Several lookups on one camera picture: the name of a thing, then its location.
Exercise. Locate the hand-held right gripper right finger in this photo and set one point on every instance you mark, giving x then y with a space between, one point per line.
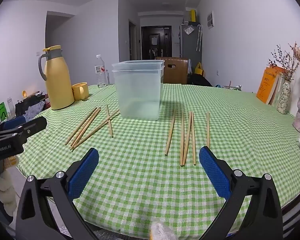
215 176

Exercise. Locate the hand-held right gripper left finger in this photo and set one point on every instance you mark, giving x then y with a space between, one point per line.
83 173

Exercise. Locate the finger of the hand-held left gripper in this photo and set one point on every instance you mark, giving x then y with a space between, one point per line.
13 123
33 127

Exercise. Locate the clear plastic container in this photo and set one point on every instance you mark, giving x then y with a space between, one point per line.
138 97
137 63

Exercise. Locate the green box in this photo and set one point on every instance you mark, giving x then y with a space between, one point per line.
2 111

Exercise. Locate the black cluttered rack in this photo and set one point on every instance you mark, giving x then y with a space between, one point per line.
31 106

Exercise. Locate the yellow thermos jug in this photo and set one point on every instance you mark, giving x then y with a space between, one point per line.
58 85

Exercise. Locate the yellow mug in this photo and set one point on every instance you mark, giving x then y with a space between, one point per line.
79 92

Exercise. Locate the green checked tablecloth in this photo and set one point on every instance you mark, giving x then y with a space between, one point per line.
145 180

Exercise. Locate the clear plastic bag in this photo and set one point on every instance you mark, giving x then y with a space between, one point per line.
162 230

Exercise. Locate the clear water bottle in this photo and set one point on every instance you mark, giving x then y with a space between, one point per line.
100 75

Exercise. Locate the black bag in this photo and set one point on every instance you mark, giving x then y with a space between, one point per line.
200 80

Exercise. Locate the orange book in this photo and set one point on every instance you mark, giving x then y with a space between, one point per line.
266 87

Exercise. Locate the floral ceramic vase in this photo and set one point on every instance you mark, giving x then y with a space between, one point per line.
284 100

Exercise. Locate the pale book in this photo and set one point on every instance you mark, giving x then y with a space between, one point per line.
277 92

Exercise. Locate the yellow tote bag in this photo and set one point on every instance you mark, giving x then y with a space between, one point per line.
200 70

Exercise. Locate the wooden chair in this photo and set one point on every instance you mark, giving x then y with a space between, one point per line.
177 73

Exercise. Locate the blue white towel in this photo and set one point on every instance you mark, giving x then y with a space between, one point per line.
189 66

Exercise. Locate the grey refrigerator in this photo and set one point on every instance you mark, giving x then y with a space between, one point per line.
190 47

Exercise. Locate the dried berry branches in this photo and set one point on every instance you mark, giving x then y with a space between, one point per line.
282 62

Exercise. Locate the white umbrella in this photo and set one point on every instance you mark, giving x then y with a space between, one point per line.
199 37

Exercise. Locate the dark entrance door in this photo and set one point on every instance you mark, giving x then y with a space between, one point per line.
156 42

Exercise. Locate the paper sheet on refrigerator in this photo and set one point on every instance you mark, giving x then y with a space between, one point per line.
189 30

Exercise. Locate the yellow box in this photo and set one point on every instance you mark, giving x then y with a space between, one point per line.
192 15

